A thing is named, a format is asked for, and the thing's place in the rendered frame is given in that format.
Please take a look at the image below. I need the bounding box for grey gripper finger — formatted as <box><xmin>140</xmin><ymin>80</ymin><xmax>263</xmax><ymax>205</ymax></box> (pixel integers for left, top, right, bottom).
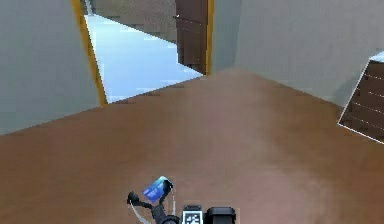
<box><xmin>158</xmin><ymin>179</ymin><xmax>175</xmax><ymax>208</ymax></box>
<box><xmin>126</xmin><ymin>191</ymin><xmax>155</xmax><ymax>224</ymax></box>

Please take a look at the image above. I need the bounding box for blue card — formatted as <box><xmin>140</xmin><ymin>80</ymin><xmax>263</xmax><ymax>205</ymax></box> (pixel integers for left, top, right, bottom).
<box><xmin>142</xmin><ymin>176</ymin><xmax>169</xmax><ymax>204</ymax></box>

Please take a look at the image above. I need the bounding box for dark brown chest of drawers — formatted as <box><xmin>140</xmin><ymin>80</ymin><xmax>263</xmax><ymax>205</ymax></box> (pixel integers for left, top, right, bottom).
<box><xmin>336</xmin><ymin>51</ymin><xmax>384</xmax><ymax>145</ymax></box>

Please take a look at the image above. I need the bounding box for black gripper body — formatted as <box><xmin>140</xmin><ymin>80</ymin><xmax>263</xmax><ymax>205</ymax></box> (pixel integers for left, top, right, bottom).
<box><xmin>151</xmin><ymin>205</ymin><xmax>182</xmax><ymax>224</ymax></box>

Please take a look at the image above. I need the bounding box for dark brown room door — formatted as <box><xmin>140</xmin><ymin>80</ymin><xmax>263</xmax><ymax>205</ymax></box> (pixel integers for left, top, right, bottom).
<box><xmin>174</xmin><ymin>0</ymin><xmax>210</xmax><ymax>75</ymax></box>

